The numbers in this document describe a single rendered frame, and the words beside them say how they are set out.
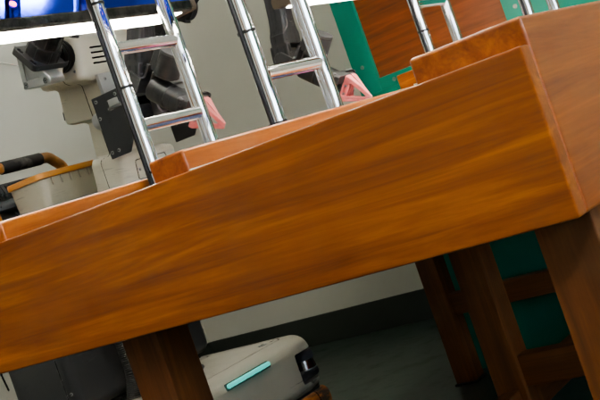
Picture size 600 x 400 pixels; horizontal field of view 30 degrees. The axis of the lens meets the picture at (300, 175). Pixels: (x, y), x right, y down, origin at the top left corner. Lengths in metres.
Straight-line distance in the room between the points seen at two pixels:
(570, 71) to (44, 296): 0.69
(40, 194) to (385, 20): 1.06
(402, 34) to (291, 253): 2.03
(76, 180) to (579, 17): 2.20
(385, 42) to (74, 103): 0.87
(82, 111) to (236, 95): 1.74
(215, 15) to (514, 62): 3.71
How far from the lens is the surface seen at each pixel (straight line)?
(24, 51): 2.84
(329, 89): 1.62
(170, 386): 1.38
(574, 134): 1.04
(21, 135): 4.59
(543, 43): 1.05
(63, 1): 1.85
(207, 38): 4.70
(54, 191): 3.11
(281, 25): 2.81
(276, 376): 3.01
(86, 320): 1.37
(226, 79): 4.66
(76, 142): 4.77
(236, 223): 1.18
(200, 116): 1.76
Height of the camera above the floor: 0.70
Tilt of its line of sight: level
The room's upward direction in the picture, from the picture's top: 19 degrees counter-clockwise
